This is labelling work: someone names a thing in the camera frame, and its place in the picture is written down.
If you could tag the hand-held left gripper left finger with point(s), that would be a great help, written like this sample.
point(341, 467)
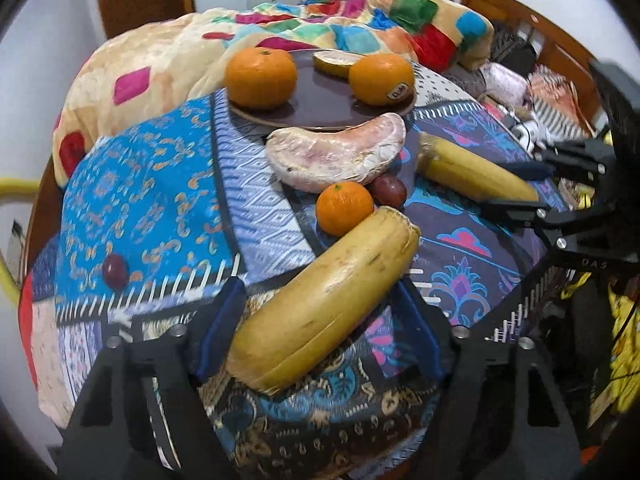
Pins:
point(219, 332)

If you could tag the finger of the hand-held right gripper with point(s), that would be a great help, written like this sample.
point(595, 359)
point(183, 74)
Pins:
point(525, 168)
point(517, 211)

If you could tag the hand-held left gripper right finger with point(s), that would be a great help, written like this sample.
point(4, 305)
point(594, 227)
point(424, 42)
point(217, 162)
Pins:
point(419, 327)

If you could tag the slim yellow banana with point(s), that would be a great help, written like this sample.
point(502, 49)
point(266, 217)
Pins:
point(475, 172)

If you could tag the large yellow banana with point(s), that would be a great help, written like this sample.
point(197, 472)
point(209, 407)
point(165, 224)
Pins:
point(325, 300)

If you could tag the round brown plate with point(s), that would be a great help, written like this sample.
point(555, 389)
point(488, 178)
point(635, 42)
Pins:
point(320, 100)

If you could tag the striped cloth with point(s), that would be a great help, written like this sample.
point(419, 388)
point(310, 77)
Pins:
point(557, 107)

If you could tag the pink floral pillow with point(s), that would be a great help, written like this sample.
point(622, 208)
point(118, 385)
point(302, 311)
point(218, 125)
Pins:
point(505, 82)

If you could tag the dark red plum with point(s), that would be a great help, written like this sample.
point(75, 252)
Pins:
point(389, 190)
point(115, 271)

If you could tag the black bag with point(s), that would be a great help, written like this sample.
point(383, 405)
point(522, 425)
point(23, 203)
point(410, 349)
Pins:
point(515, 47)

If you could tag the wooden headboard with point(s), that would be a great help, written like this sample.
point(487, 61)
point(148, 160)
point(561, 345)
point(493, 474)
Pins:
point(545, 35)

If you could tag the small orange mandarin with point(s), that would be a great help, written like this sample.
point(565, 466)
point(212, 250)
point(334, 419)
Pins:
point(344, 208)

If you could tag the blue patterned bed sheet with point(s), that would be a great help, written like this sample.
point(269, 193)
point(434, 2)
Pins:
point(160, 200)

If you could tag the yellow cloth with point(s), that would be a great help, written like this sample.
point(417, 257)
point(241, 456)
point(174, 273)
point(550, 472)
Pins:
point(622, 340)

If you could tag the orange with sticker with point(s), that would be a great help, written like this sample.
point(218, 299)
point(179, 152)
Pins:
point(381, 79)

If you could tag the peeled pomelo segment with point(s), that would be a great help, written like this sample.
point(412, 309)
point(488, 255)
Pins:
point(335, 155)

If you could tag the cut green citrus half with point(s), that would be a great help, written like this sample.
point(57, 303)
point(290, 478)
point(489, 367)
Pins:
point(334, 62)

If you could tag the yellow tube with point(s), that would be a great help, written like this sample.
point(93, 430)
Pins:
point(11, 187)

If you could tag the large orange mandarin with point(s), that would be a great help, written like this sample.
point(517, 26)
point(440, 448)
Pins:
point(260, 77)

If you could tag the colourful checked blanket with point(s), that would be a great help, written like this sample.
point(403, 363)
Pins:
point(165, 60)

